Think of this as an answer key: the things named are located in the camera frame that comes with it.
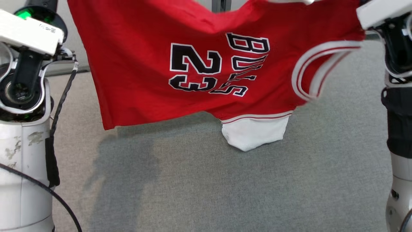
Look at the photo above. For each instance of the teal left camera connector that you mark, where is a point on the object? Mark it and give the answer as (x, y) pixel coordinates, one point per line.
(23, 14)

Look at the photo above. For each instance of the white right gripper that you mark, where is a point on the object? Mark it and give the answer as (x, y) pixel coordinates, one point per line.
(386, 11)

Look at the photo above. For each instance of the red Bulls 23 jersey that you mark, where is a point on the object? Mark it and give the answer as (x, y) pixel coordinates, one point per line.
(135, 64)

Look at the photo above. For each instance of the grey partition post with rounded foot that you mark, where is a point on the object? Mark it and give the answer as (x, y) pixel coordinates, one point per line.
(230, 3)
(215, 4)

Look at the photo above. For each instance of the grey partition bottom rail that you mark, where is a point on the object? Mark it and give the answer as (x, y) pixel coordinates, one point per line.
(373, 36)
(70, 69)

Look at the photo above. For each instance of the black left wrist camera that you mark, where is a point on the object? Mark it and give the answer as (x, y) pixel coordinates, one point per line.
(42, 4)

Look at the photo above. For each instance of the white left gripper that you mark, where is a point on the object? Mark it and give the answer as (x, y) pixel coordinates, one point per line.
(25, 32)

